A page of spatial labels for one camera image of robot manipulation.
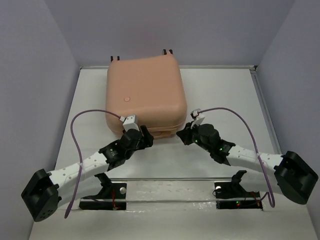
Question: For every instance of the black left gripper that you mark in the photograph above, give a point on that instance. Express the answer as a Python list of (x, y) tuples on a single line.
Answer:
[(146, 141)]

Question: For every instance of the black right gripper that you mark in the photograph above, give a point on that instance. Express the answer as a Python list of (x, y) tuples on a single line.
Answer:
[(185, 134)]

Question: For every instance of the pink hard-shell suitcase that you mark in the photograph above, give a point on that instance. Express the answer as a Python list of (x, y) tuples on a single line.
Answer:
[(150, 88)]

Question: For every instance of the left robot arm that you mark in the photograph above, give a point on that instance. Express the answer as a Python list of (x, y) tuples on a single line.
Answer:
[(46, 191)]

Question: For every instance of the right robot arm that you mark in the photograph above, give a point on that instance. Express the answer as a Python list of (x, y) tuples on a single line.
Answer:
[(288, 174)]

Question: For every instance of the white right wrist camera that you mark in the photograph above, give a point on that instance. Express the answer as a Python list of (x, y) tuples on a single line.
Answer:
[(197, 118)]

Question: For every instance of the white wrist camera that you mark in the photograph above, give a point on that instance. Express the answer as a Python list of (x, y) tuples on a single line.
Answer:
[(197, 118), (130, 122)]

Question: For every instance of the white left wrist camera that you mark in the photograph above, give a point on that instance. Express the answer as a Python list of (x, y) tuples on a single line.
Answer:
[(130, 122)]

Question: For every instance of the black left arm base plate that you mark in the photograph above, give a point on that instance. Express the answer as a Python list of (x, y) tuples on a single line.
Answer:
[(112, 198)]

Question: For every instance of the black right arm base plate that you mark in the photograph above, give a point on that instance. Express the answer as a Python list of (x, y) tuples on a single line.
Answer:
[(230, 195)]

